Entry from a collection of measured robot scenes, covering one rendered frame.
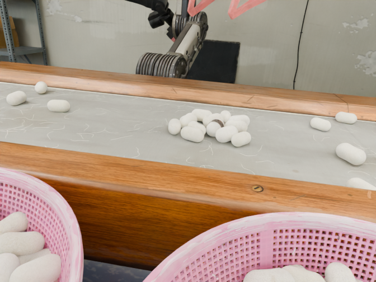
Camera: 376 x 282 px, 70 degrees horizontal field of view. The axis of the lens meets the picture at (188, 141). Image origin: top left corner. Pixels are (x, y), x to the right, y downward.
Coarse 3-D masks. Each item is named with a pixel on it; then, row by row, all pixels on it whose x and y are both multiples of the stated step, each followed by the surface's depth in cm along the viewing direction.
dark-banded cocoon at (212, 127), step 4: (220, 120) 41; (208, 124) 40; (212, 124) 39; (216, 124) 39; (208, 128) 39; (212, 128) 39; (216, 128) 39; (208, 132) 39; (212, 132) 39; (212, 136) 39
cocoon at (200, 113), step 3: (192, 111) 45; (195, 111) 45; (198, 111) 45; (201, 111) 45; (204, 111) 45; (207, 111) 44; (195, 114) 45; (198, 114) 45; (201, 114) 44; (204, 114) 44; (207, 114) 44; (198, 117) 45; (201, 117) 44; (198, 120) 45; (201, 120) 45
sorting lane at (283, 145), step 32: (0, 96) 51; (32, 96) 52; (64, 96) 54; (96, 96) 55; (128, 96) 57; (0, 128) 38; (32, 128) 38; (64, 128) 39; (96, 128) 40; (128, 128) 41; (160, 128) 42; (256, 128) 45; (288, 128) 46; (352, 128) 48; (160, 160) 32; (192, 160) 33; (224, 160) 34; (256, 160) 34; (288, 160) 35; (320, 160) 35
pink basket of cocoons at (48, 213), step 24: (0, 168) 23; (0, 192) 23; (24, 192) 22; (48, 192) 21; (0, 216) 23; (48, 216) 21; (72, 216) 18; (48, 240) 20; (72, 240) 17; (72, 264) 15
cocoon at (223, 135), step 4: (220, 128) 38; (224, 128) 38; (228, 128) 38; (232, 128) 38; (236, 128) 39; (216, 132) 38; (220, 132) 37; (224, 132) 37; (228, 132) 37; (232, 132) 38; (236, 132) 38; (216, 136) 38; (220, 136) 37; (224, 136) 37; (228, 136) 37; (220, 140) 37; (224, 140) 37; (228, 140) 38
